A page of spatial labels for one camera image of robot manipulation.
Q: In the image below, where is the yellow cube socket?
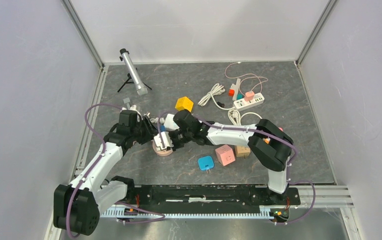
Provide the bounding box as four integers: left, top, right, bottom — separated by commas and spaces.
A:
175, 96, 194, 112

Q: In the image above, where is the light blue plug adapter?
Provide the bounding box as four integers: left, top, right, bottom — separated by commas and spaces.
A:
197, 156, 214, 173

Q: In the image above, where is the pink cube socket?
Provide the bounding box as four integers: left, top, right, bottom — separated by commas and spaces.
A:
215, 144, 236, 166

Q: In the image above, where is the tan dragon cube socket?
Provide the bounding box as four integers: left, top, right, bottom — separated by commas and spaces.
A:
235, 146, 251, 158

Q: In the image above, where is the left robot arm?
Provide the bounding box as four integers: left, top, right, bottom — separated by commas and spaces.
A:
53, 109, 157, 236

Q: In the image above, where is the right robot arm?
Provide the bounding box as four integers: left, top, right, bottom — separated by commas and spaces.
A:
166, 110, 298, 204

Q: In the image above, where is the pink round socket base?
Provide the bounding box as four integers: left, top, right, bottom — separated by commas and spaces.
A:
152, 142, 173, 157

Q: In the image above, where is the red plug adapter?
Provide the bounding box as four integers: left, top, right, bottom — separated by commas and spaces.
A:
228, 88, 237, 98

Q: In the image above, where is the teal plug adapter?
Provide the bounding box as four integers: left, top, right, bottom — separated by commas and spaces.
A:
236, 93, 244, 100

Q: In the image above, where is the narrow white socket strip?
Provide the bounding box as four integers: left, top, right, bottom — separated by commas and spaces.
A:
231, 78, 241, 101

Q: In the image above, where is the long white power strip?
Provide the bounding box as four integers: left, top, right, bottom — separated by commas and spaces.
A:
163, 113, 179, 131

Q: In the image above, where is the silver telescope on tripod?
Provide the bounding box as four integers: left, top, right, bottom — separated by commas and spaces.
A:
117, 48, 152, 96

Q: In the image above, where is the small white power strip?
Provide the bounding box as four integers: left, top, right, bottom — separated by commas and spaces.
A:
233, 92, 265, 111

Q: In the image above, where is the orange power strip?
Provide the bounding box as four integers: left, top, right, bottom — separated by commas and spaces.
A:
264, 137, 271, 144

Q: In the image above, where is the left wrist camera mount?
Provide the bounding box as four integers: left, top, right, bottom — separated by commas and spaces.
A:
129, 104, 141, 115

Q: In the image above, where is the white strip cord coil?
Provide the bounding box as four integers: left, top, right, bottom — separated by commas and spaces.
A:
148, 115, 165, 126

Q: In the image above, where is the white cable bundle upper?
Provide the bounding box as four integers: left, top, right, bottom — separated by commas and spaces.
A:
198, 83, 226, 108

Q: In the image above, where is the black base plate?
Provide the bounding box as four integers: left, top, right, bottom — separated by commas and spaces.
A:
122, 184, 301, 214

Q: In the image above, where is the white slotted cable duct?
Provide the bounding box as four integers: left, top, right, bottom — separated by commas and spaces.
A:
99, 206, 278, 220

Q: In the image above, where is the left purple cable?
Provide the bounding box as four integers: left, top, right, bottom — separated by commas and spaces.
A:
65, 103, 166, 239

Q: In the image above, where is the purple cable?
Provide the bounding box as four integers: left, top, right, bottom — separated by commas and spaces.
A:
65, 103, 166, 239
157, 111, 317, 225

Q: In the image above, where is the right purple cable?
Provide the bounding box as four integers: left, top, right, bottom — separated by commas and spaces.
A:
157, 111, 317, 225

